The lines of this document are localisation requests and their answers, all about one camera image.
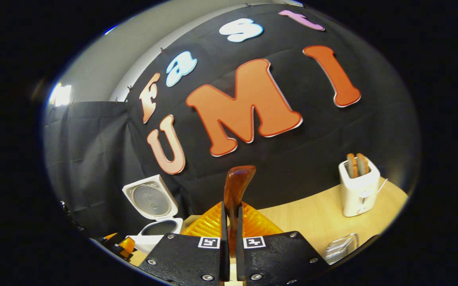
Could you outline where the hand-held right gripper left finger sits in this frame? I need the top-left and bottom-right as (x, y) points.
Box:
(138, 201), (230, 286)

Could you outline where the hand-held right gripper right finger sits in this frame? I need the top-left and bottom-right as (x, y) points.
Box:
(236, 201), (330, 286)

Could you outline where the white rice cooker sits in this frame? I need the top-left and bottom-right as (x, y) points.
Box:
(122, 174), (185, 255)

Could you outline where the brown wooden spoon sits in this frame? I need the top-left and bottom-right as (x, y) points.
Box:
(224, 165), (256, 259)

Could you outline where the clear box of rice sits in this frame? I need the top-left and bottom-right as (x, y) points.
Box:
(324, 233), (359, 265)

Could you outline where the white toaster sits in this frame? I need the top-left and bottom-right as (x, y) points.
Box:
(338, 159), (381, 218)

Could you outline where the black backdrop cloth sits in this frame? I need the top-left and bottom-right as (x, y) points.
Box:
(43, 3), (421, 239)

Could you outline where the bright ceiling light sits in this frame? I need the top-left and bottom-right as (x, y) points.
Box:
(50, 83), (72, 107)

